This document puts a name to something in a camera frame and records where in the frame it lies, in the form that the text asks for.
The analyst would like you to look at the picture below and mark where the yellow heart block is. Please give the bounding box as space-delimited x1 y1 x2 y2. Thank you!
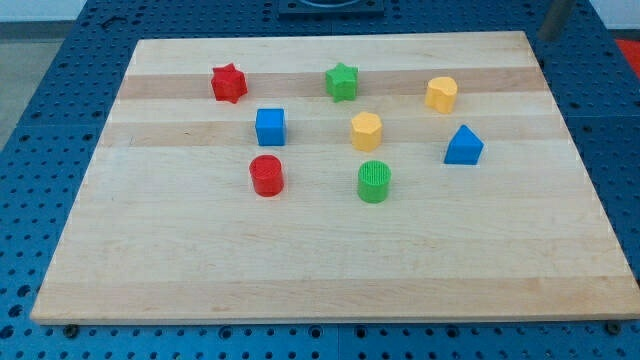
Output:
425 76 458 114

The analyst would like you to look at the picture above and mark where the blue triangle block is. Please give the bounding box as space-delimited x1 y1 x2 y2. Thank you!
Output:
444 125 484 166

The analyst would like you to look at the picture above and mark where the blue cube block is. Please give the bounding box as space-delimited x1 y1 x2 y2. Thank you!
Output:
254 108 287 146

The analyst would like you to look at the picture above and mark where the red cylinder block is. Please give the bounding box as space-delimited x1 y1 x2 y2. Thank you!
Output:
249 154 284 197

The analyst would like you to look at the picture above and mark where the red star block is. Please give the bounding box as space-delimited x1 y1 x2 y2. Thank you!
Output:
211 63 248 104

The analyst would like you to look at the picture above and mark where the wooden board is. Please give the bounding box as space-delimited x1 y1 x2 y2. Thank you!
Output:
31 31 639 325

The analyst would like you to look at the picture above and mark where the green cylinder block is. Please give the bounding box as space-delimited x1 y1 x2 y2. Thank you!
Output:
357 160 392 203

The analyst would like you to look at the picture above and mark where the green star block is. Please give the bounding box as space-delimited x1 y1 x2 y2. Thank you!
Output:
325 63 359 102

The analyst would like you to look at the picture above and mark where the grey metal pusher rod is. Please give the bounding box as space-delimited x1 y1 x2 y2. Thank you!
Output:
536 0 577 42

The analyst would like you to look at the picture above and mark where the yellow hexagon block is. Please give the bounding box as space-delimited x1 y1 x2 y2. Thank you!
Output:
350 112 383 152

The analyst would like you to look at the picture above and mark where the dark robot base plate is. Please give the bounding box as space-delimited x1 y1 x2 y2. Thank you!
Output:
274 0 385 18

